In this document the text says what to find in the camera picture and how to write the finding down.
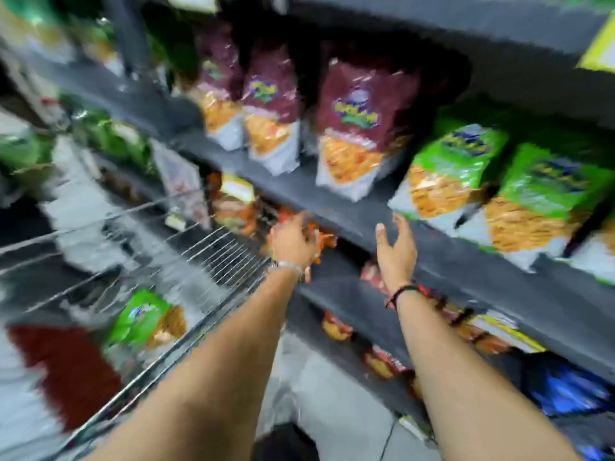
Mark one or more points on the person's left hand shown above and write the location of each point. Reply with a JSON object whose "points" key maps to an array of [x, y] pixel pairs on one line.
{"points": [[288, 242]]}

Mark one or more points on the person's right hand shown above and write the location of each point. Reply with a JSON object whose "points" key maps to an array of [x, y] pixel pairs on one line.
{"points": [[399, 259]]}

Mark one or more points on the person's right thumb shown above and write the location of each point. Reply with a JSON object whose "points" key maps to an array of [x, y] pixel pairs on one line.
{"points": [[383, 242]]}

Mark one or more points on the person's left fingers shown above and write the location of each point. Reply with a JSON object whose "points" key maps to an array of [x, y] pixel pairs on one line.
{"points": [[307, 228]]}

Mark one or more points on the person's left forearm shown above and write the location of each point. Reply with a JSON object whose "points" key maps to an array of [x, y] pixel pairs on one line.
{"points": [[216, 379]]}

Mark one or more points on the person's right forearm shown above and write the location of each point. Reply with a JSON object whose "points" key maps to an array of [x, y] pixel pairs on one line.
{"points": [[461, 388]]}

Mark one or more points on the black and red wrist band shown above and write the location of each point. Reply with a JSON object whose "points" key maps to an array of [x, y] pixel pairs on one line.
{"points": [[402, 290]]}

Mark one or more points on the yellow shelf tag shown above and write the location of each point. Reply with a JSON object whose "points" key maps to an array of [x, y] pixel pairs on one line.
{"points": [[599, 50], [238, 188]]}

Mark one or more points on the green snack packet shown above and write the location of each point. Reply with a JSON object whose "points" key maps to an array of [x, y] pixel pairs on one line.
{"points": [[598, 254], [144, 321], [533, 211], [447, 177]]}

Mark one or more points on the red orange snack packet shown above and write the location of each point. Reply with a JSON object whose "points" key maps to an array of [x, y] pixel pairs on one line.
{"points": [[336, 327], [384, 363]]}

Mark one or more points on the row of red orange packets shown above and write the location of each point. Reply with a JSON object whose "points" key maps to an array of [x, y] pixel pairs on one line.
{"points": [[451, 316]]}

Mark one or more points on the dark grey shelving unit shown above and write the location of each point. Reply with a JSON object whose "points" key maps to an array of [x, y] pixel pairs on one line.
{"points": [[480, 278]]}

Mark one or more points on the maroon snack packet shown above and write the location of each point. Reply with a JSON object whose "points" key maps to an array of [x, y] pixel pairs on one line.
{"points": [[218, 91], [358, 129], [67, 374], [271, 115]]}

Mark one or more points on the yellow white shelf label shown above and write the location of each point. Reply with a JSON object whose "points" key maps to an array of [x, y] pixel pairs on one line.
{"points": [[504, 331]]}

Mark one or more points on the row of green leafy packets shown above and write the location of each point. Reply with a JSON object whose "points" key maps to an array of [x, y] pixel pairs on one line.
{"points": [[113, 136]]}

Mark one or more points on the black shoe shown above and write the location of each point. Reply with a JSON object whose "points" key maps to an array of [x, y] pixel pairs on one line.
{"points": [[286, 444]]}

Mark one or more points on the row of blue packets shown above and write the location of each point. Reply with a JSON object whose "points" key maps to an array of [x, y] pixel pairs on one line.
{"points": [[567, 391]]}

